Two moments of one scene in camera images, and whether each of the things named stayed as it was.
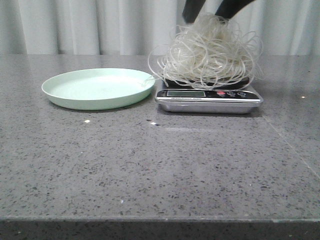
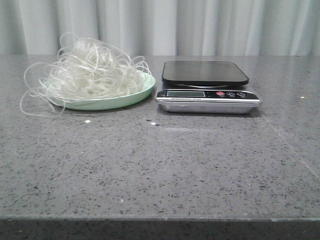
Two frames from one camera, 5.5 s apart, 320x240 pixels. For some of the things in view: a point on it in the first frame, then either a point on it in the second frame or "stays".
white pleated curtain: [135, 27] stays
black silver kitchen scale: [218, 95] stays
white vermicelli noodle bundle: [209, 53] -> [84, 68]
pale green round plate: [98, 88] stays
